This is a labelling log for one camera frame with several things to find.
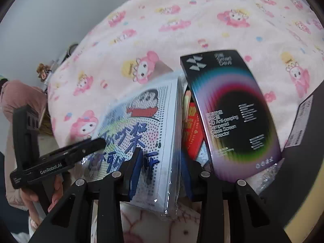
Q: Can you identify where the black cardboard box container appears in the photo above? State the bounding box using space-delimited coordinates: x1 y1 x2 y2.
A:
259 87 324 233

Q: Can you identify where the small brown-haired doll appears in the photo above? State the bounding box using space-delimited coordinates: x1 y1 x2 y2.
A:
36 63 51 82

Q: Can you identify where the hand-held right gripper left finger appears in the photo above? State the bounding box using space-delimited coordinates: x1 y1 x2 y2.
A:
29 147 145 243

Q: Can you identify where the pink fleece garment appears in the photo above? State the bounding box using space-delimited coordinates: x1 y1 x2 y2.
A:
0 80 48 180

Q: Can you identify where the clear bubble wrap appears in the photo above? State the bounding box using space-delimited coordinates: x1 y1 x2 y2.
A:
249 157 286 195

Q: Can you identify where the pink cartoon printed blanket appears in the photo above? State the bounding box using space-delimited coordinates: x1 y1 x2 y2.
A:
47 0 324 243

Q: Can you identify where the black screen protector box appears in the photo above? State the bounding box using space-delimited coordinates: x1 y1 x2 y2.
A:
180 49 282 183

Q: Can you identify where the cartoon phone case package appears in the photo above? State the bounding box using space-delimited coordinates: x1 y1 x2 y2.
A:
86 77 184 221

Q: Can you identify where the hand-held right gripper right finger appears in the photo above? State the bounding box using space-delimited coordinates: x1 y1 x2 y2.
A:
180 150 291 243

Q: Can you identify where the red printed box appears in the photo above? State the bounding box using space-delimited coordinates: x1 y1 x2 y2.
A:
183 101 207 161

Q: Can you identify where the person's left hand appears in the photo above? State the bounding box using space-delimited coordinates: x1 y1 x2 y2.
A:
20 175 64 217

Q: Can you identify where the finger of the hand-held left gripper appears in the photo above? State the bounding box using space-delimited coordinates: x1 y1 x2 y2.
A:
60 137 106 164

